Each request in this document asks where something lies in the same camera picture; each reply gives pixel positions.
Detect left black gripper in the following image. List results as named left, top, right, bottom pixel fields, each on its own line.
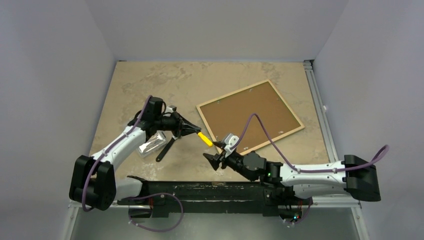
left=155, top=111, right=201, bottom=138

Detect yellow handled screwdriver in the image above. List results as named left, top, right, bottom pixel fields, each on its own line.
left=197, top=132, right=214, bottom=147

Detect green picture frame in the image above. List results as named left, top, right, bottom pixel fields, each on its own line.
left=196, top=80, right=305, bottom=155

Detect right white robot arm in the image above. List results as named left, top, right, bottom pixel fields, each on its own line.
left=203, top=150, right=384, bottom=204

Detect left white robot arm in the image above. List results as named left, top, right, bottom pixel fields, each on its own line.
left=69, top=95, right=213, bottom=212

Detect black adjustable wrench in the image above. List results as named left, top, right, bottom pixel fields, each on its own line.
left=155, top=138, right=176, bottom=162

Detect clear plastic organizer box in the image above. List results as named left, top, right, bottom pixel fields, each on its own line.
left=137, top=131, right=168, bottom=158

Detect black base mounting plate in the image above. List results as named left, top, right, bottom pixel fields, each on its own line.
left=117, top=181, right=313, bottom=219

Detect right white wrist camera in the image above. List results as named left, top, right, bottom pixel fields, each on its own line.
left=222, top=133, right=240, bottom=153

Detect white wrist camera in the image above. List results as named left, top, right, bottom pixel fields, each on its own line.
left=222, top=133, right=240, bottom=153
left=165, top=105, right=177, bottom=114

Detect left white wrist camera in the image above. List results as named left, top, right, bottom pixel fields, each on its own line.
left=165, top=105, right=177, bottom=114

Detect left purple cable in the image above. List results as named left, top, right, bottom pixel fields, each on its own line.
left=81, top=95, right=184, bottom=233

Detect front aluminium rail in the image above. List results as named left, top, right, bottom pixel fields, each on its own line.
left=68, top=185, right=362, bottom=210

